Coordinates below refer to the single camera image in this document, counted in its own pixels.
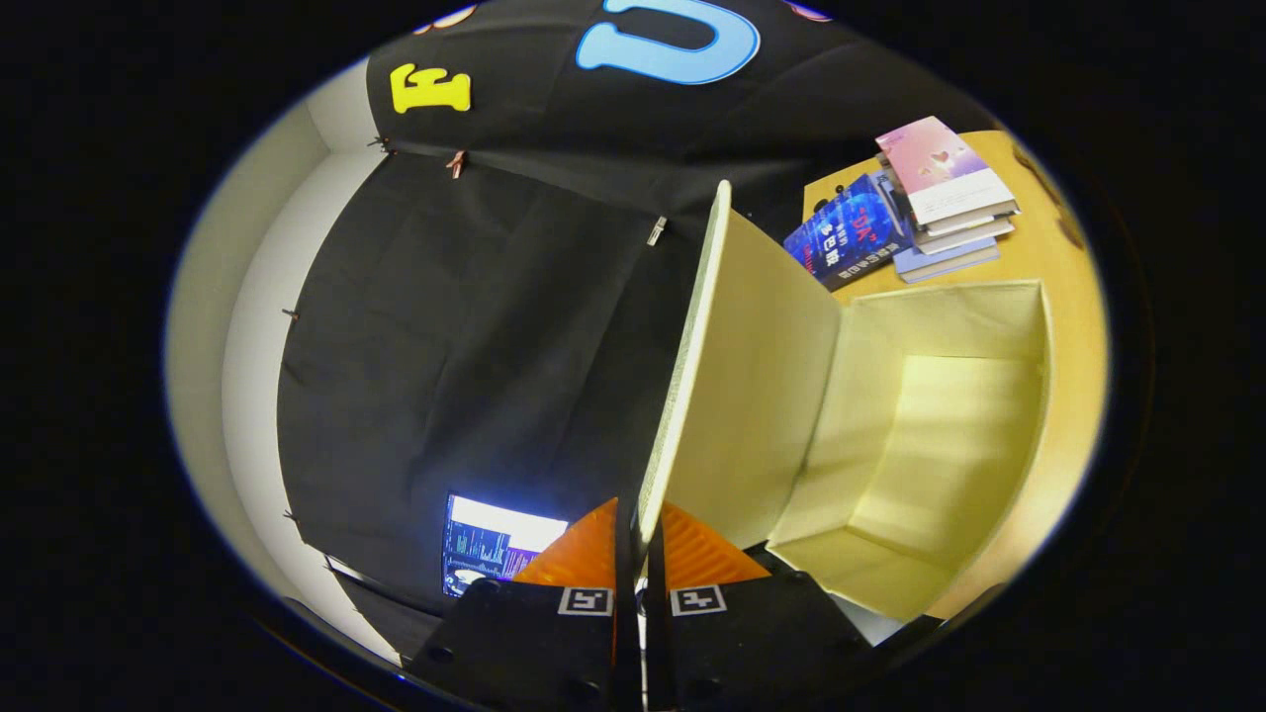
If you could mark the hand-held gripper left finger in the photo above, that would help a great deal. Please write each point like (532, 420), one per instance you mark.
(625, 593)

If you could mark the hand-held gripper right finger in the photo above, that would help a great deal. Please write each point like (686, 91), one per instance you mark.
(655, 613)

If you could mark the green fabric storage box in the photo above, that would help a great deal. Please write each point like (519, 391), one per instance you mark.
(940, 445)

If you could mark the computer monitor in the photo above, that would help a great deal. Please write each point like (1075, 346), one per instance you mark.
(495, 539)

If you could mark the black backdrop cloth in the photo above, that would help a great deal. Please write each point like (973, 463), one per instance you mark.
(445, 346)

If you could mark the silver clip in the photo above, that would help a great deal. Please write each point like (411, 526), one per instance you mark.
(657, 230)

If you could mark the dark blue book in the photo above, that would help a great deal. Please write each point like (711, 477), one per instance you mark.
(851, 232)

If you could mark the pale blue book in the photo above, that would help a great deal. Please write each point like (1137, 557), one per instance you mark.
(940, 265)

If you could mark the copper clip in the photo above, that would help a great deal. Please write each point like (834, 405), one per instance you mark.
(456, 163)

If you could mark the white book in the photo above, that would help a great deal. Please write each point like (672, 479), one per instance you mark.
(974, 235)

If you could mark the pink cover book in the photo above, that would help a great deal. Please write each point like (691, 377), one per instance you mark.
(940, 163)

